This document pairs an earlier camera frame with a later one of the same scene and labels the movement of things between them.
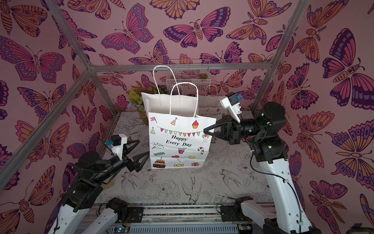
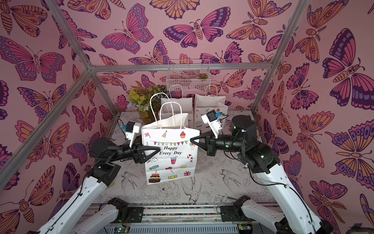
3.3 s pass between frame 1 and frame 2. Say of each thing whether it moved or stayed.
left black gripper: moved
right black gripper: moved
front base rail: stayed
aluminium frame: stayed
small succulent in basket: stayed
